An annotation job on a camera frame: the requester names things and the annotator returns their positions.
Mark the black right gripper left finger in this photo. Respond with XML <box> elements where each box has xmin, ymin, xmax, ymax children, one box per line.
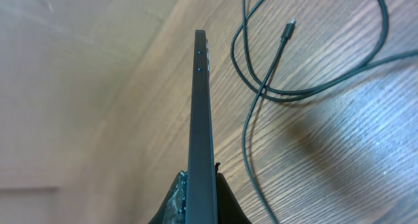
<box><xmin>149</xmin><ymin>170</ymin><xmax>187</xmax><ymax>224</ymax></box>

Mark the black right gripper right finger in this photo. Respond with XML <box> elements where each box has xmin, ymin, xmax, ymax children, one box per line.
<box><xmin>215</xmin><ymin>163</ymin><xmax>251</xmax><ymax>224</ymax></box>

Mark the Samsung Galaxy smartphone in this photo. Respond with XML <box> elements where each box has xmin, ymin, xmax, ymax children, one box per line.
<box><xmin>185</xmin><ymin>30</ymin><xmax>218</xmax><ymax>224</ymax></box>

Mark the black USB charging cable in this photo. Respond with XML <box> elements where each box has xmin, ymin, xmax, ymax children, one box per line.
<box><xmin>230</xmin><ymin>0</ymin><xmax>418</xmax><ymax>224</ymax></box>

